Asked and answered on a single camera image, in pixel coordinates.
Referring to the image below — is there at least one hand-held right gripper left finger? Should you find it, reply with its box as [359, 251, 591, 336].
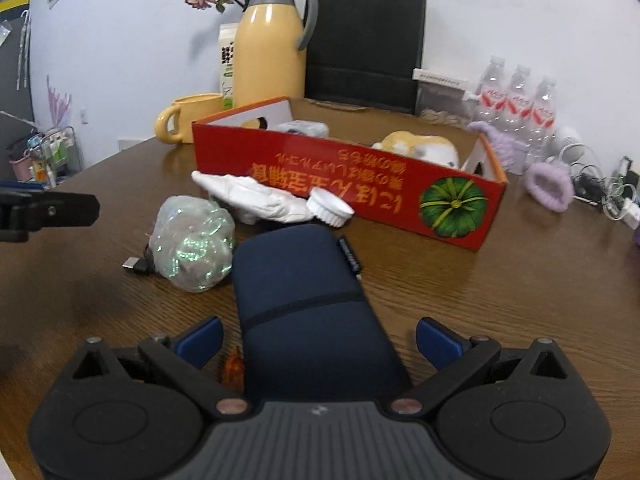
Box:
[72, 316, 252, 421]

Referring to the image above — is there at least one black paper bag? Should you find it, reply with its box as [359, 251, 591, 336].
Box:
[304, 0, 427, 116]

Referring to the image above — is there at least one white flat box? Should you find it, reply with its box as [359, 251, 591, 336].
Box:
[412, 67, 471, 89]

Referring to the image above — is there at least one purple fluffy headband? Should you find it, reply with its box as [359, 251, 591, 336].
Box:
[466, 120, 529, 176]

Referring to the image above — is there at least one red cardboard box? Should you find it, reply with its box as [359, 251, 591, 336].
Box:
[191, 95, 510, 253]

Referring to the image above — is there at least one clear iridescent plastic bag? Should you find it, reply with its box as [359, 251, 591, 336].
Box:
[149, 195, 236, 294]

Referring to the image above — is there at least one white cloth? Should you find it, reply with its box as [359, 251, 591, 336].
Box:
[191, 170, 317, 225]

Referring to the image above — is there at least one small white desk fan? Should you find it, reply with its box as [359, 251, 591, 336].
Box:
[549, 126, 599, 171]

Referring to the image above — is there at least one dark grey board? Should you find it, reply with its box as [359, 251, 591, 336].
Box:
[0, 0, 36, 126]

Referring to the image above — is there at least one tangle of charger cables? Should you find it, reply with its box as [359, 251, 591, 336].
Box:
[570, 156, 640, 226]

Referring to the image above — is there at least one clear jar of nuts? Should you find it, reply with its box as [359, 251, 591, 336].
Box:
[417, 85, 476, 126]

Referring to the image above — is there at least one black USB cable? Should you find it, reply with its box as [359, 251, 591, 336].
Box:
[122, 244, 162, 279]

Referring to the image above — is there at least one white milk carton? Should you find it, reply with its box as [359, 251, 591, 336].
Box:
[218, 22, 240, 110]

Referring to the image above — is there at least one purple fluffy wristband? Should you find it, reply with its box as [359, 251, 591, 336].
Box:
[524, 159, 575, 213]

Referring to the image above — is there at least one purple plant wall sticker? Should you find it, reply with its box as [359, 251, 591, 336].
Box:
[46, 74, 72, 129]

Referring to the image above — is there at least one navy fabric pouch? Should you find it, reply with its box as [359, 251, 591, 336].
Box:
[231, 224, 408, 403]

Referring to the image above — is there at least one plush cat toy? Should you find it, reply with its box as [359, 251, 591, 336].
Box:
[372, 130, 461, 169]

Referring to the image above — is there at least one yellow mug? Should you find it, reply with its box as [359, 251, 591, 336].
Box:
[153, 92, 225, 145]

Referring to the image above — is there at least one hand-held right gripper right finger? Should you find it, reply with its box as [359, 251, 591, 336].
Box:
[388, 316, 568, 421]

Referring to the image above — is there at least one white ribbed bottle cap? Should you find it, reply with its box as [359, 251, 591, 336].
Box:
[306, 192, 355, 229]

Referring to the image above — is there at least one yellow thermos jug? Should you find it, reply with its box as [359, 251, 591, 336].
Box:
[233, 0, 320, 110]

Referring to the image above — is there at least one metal storage rack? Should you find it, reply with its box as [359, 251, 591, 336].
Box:
[4, 127, 84, 191]

